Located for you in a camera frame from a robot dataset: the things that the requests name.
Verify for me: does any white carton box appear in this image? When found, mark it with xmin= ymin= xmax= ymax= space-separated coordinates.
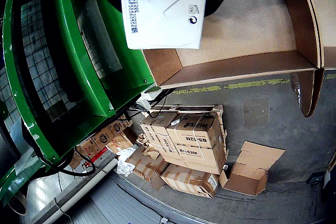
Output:
xmin=120 ymin=0 xmax=208 ymax=50

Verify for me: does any small logo cardboard box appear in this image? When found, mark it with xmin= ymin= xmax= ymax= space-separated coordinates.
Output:
xmin=90 ymin=126 xmax=117 ymax=151
xmin=108 ymin=118 xmax=134 ymax=136

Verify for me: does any large BS printed cardboard box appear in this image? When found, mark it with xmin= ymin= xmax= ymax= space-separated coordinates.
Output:
xmin=166 ymin=112 xmax=228 ymax=175

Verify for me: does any medium printed cardboard box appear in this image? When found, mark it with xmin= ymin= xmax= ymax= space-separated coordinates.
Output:
xmin=138 ymin=112 xmax=182 ymax=156

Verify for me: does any empty open cardboard box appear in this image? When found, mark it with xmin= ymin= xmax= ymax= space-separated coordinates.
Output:
xmin=218 ymin=141 xmax=286 ymax=197

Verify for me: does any taped flat cardboard box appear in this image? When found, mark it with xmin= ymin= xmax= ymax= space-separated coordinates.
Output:
xmin=125 ymin=144 xmax=171 ymax=191

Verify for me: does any taped low cardboard box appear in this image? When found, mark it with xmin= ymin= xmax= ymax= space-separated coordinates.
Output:
xmin=160 ymin=163 xmax=220 ymax=199

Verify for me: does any grey paper sheet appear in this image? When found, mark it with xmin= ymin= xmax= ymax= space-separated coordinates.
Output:
xmin=77 ymin=0 xmax=123 ymax=78

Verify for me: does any green metal shelf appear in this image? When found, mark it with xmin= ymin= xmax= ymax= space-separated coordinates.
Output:
xmin=0 ymin=0 xmax=162 ymax=208

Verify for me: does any white power strip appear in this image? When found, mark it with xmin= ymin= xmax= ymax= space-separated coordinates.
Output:
xmin=136 ymin=87 xmax=165 ymax=111

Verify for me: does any white plastic bag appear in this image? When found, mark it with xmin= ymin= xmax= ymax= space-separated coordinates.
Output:
xmin=116 ymin=147 xmax=138 ymax=177

